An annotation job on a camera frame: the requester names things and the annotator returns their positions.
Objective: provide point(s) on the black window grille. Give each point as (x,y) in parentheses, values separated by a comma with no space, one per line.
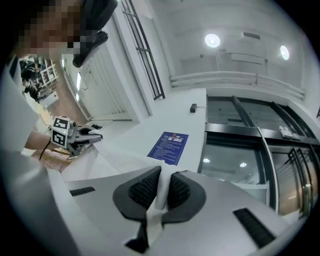
(147,50)

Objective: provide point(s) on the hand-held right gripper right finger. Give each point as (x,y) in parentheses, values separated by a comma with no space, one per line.
(220,220)

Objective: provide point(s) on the white cloth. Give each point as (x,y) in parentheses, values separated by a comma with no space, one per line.
(100,162)

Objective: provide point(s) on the blue wall poster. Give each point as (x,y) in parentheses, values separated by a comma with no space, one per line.
(168,148)

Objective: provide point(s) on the black-framed glass door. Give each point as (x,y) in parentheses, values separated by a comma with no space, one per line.
(250,140)

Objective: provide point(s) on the round ceiling light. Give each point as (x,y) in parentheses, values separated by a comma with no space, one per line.
(284,52)
(212,40)

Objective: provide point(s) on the white ceiling pipes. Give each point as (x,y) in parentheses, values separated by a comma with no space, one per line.
(237,77)

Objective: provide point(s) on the white louvred fence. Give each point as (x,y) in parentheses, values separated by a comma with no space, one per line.
(105,87)

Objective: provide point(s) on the black wall box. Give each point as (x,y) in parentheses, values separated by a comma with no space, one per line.
(193,108)

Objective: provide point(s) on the person's head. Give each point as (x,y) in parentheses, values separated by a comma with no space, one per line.
(47,25)

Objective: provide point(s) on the person's left forearm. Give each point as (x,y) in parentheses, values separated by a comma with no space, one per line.
(37,141)

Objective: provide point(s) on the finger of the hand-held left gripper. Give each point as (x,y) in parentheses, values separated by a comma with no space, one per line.
(87,139)
(85,130)

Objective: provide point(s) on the black head-mounted camera rig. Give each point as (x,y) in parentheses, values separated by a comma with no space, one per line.
(97,22)

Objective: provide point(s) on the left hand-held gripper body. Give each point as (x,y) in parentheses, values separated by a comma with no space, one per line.
(60,131)

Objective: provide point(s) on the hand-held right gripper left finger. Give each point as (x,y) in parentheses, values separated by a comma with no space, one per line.
(105,205)

